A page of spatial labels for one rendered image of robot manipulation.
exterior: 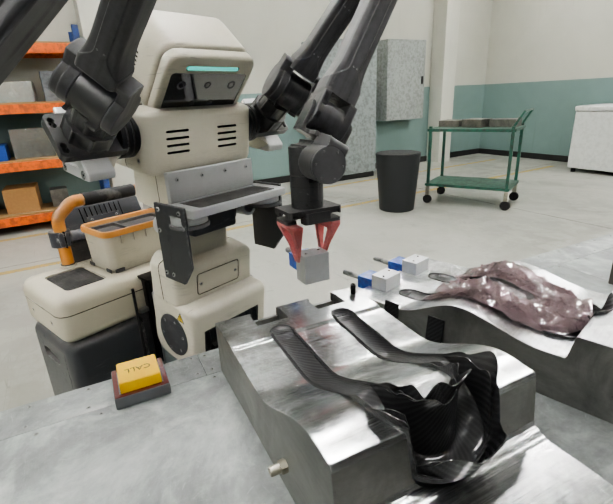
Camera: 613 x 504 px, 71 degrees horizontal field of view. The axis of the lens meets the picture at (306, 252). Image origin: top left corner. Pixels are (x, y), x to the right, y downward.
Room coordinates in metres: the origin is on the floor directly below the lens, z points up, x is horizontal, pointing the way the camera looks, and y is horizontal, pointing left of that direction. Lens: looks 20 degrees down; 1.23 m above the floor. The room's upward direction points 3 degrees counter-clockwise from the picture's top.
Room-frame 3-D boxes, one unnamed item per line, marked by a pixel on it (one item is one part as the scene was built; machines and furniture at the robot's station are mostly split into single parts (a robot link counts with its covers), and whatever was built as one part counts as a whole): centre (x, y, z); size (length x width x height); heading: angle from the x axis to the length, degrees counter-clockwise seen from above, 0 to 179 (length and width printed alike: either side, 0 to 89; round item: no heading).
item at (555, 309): (0.68, -0.35, 0.90); 0.26 x 0.18 x 0.08; 43
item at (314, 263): (0.77, 0.01, 0.93); 0.13 x 0.05 x 0.05; 26
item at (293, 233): (0.73, 0.00, 0.99); 0.07 x 0.07 x 0.09; 27
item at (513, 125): (4.82, -1.94, 0.50); 0.98 x 0.55 x 1.01; 55
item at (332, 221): (0.74, -0.02, 0.99); 0.07 x 0.07 x 0.09; 27
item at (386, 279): (0.83, -0.13, 0.86); 0.13 x 0.05 x 0.05; 43
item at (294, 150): (0.73, -0.01, 1.12); 0.07 x 0.06 x 0.07; 21
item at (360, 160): (6.74, -0.61, 0.98); 1.00 x 0.47 x 1.95; 120
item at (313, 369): (0.46, -0.08, 0.92); 0.35 x 0.16 x 0.09; 26
